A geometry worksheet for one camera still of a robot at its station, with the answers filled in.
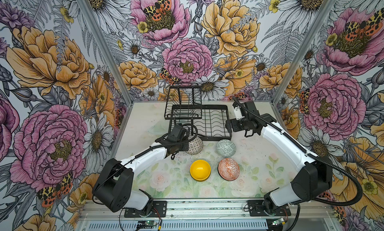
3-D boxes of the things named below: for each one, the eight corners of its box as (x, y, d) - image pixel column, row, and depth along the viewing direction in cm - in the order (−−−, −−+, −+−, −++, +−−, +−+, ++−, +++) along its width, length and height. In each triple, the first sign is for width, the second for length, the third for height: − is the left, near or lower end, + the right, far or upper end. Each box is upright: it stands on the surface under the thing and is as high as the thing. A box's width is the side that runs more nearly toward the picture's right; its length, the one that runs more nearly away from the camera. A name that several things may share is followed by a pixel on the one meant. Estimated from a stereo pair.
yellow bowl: (189, 183, 84) (189, 179, 78) (190, 165, 91) (190, 159, 85) (210, 183, 84) (211, 179, 78) (209, 165, 91) (210, 159, 85)
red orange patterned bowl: (218, 182, 84) (220, 179, 80) (217, 162, 92) (218, 158, 87) (239, 182, 84) (241, 179, 80) (235, 162, 92) (237, 158, 87)
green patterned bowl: (216, 157, 93) (217, 155, 90) (215, 142, 100) (216, 139, 97) (236, 157, 93) (237, 155, 90) (233, 142, 100) (234, 139, 97)
